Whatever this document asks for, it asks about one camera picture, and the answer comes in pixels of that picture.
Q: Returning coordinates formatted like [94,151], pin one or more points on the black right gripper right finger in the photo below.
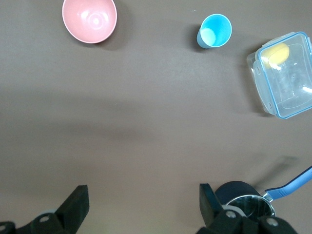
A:
[209,204]

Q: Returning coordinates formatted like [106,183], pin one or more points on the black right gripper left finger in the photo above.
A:
[70,207]

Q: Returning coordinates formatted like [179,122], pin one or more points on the yellow round food piece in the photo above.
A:
[276,54]

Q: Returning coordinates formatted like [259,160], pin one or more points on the clear plastic container blue seal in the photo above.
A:
[287,92]

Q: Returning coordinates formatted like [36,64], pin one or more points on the blue plastic cup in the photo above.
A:
[217,29]

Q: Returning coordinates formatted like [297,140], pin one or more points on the pink bowl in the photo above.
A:
[89,20]

